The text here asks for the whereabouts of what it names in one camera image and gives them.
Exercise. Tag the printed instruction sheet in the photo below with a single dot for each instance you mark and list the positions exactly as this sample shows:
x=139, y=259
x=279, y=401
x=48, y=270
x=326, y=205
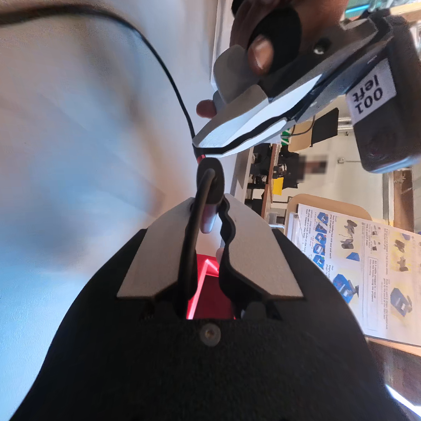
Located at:
x=378, y=263

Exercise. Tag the person's left hand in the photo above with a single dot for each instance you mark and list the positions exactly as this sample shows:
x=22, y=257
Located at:
x=315, y=13

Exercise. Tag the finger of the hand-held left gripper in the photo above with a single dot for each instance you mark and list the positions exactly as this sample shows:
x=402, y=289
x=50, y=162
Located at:
x=259, y=138
x=236, y=121

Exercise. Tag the instruction sheet on stand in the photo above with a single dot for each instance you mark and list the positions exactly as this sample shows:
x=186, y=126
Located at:
x=329, y=202

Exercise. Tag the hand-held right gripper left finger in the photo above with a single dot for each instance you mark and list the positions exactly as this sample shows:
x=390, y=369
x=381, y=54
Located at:
x=158, y=259

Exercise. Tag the yellow box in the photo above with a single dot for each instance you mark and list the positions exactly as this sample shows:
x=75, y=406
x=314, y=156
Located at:
x=278, y=187

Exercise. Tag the person's right hand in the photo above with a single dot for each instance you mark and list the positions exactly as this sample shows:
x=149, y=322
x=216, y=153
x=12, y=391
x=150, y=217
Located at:
x=219, y=256

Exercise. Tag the red plastic bin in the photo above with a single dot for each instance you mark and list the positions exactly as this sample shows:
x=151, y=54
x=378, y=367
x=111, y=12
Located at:
x=213, y=296

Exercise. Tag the grey USB hub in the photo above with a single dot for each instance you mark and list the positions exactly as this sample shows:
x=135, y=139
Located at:
x=217, y=184

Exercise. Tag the green box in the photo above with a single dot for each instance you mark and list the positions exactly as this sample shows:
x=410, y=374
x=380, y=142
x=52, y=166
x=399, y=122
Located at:
x=285, y=139

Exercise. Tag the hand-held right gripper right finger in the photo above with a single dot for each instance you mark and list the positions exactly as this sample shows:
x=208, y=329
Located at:
x=259, y=259

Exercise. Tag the clear page holder bar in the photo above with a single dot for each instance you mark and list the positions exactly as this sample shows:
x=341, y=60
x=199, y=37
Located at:
x=291, y=227

